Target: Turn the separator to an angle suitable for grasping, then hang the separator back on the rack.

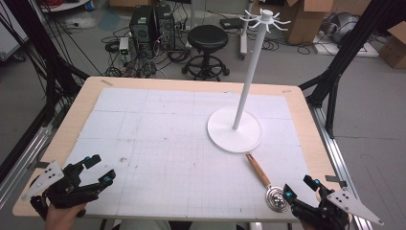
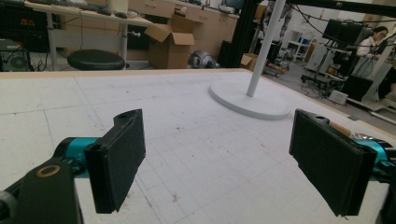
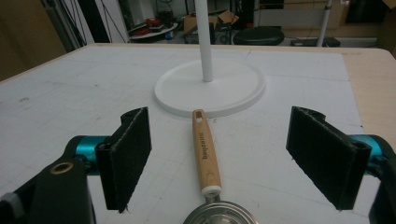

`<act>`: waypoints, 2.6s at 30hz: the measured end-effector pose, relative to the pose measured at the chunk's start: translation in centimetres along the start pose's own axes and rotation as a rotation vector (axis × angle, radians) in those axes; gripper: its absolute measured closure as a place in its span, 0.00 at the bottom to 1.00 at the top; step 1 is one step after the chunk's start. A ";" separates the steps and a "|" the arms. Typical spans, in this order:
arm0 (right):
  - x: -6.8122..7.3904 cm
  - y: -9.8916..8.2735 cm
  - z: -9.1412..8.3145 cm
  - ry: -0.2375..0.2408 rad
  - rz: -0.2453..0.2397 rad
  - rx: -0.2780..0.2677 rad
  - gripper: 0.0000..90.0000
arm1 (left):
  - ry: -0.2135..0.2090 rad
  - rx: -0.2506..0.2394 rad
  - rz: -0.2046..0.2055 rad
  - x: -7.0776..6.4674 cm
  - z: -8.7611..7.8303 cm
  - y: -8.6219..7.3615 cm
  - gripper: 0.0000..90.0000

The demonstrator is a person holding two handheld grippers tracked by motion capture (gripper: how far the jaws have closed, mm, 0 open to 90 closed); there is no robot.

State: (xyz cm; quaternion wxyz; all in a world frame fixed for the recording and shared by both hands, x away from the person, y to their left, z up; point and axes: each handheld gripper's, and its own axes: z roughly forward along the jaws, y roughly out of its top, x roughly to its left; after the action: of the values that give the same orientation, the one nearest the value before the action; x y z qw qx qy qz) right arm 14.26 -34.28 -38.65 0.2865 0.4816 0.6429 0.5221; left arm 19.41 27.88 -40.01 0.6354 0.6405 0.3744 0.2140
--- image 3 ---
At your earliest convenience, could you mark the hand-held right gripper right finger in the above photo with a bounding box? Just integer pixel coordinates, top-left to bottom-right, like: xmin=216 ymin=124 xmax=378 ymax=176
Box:
xmin=285 ymin=105 xmax=373 ymax=211

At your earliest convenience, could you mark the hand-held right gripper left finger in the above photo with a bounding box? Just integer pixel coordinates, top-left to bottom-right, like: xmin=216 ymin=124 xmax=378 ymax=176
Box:
xmin=94 ymin=106 xmax=153 ymax=214

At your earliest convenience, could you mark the wooden handled metal strainer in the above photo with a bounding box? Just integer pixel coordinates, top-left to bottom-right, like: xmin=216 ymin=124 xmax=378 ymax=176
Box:
xmin=182 ymin=108 xmax=260 ymax=224

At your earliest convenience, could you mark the white table mat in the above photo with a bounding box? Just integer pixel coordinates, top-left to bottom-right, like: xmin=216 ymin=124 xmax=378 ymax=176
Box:
xmin=0 ymin=46 xmax=381 ymax=224

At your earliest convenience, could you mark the white round-base stand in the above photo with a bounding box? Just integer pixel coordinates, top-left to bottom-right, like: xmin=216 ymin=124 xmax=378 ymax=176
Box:
xmin=153 ymin=0 xmax=267 ymax=119

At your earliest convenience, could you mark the white metal pole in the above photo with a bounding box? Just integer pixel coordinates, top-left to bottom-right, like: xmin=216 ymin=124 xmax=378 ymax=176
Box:
xmin=316 ymin=0 xmax=334 ymax=48

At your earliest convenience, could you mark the round white side table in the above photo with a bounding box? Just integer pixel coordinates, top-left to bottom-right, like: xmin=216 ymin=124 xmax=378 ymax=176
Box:
xmin=128 ymin=18 xmax=179 ymax=41

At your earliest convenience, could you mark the black round stool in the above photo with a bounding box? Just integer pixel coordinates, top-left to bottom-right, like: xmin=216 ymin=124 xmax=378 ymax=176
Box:
xmin=233 ymin=25 xmax=286 ymax=47

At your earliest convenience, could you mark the cardboard box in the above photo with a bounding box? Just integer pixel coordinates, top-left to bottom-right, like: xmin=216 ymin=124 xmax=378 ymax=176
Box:
xmin=182 ymin=9 xmax=240 ymax=33

